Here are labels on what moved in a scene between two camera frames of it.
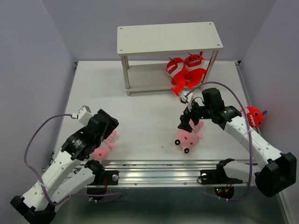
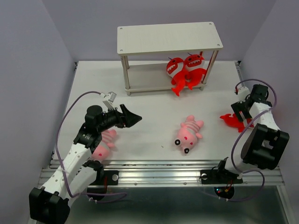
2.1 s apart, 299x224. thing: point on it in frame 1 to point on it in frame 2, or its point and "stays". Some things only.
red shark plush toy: [175, 68] stays
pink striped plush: [101, 152] stays
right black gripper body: [200, 112] to [239, 106]
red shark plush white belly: [194, 74] stays
